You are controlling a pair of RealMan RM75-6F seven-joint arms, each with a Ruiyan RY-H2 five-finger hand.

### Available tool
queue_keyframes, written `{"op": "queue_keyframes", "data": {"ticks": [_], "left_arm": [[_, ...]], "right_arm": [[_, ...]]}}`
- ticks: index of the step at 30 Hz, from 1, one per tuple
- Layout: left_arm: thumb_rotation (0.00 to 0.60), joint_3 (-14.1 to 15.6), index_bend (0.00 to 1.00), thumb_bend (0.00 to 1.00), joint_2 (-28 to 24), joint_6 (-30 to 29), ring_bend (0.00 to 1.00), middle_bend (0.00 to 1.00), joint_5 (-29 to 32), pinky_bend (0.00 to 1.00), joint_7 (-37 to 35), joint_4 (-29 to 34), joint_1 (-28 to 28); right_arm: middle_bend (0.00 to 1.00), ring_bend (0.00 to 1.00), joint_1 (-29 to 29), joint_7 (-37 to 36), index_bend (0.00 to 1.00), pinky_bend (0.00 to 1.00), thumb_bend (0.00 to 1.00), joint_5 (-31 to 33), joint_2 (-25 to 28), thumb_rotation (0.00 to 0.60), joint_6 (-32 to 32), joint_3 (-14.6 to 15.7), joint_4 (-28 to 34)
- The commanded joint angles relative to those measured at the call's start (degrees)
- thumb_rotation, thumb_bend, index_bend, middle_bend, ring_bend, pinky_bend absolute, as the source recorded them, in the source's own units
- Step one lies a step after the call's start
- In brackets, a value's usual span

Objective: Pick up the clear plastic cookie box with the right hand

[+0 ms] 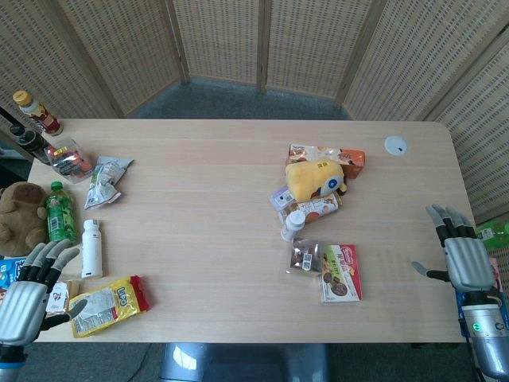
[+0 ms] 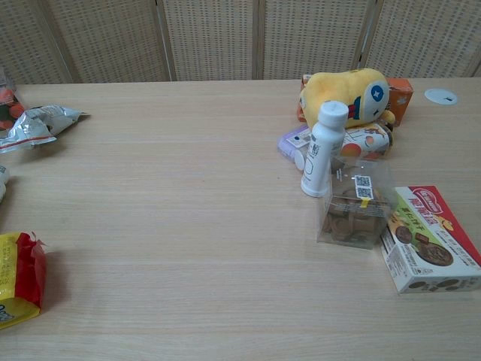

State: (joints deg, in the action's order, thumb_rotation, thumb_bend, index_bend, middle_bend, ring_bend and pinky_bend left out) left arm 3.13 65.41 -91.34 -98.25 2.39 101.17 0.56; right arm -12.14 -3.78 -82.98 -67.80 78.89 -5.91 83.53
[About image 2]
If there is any white packet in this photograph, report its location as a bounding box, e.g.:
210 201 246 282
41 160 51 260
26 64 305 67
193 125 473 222
0 164 11 205

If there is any yellow plush toy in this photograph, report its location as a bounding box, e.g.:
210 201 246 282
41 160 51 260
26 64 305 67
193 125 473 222
299 67 398 129

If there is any orange carton box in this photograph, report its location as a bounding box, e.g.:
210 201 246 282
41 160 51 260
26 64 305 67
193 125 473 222
295 74 414 127

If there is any purple plastic container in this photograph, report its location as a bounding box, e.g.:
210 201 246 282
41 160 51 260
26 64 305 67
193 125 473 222
277 123 313 165

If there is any red orange snack packet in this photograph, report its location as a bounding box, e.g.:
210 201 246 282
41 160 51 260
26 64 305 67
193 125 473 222
0 68 26 132

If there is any peach print drink can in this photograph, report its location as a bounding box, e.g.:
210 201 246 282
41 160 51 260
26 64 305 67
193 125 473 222
294 122 395 173

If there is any white round table grommet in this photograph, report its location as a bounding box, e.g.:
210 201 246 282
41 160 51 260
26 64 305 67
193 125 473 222
424 88 460 106

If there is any white plastic bottle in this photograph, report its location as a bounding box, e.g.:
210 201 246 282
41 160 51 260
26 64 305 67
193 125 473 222
300 100 349 199

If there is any yellow red snack bag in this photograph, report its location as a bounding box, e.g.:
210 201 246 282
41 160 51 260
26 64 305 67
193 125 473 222
0 231 50 332

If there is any silver foil snack bag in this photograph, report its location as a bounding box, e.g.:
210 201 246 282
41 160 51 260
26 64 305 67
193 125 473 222
0 105 92 155

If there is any red green cookie box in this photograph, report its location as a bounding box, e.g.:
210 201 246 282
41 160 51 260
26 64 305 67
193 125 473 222
380 184 481 296

